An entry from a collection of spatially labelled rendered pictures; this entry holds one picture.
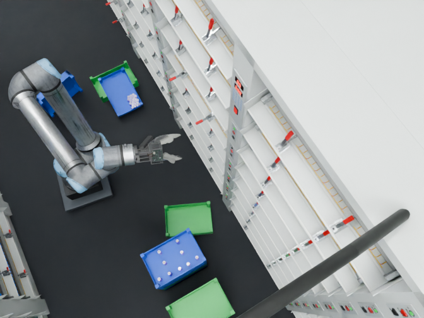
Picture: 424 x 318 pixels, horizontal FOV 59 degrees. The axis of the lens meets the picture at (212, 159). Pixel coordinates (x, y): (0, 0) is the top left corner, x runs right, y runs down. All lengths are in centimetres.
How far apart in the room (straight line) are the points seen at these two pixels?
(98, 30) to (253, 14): 240
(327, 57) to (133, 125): 201
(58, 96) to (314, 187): 140
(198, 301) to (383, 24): 161
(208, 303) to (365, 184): 144
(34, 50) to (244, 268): 232
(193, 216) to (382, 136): 178
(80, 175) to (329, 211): 107
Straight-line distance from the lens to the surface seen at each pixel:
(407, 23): 111
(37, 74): 197
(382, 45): 104
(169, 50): 195
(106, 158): 159
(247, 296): 247
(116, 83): 288
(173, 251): 216
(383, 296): 103
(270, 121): 112
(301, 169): 108
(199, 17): 133
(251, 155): 148
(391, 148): 91
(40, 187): 283
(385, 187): 87
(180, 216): 252
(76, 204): 263
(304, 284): 63
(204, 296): 214
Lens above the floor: 246
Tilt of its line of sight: 70 degrees down
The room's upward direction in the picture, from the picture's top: 1 degrees counter-clockwise
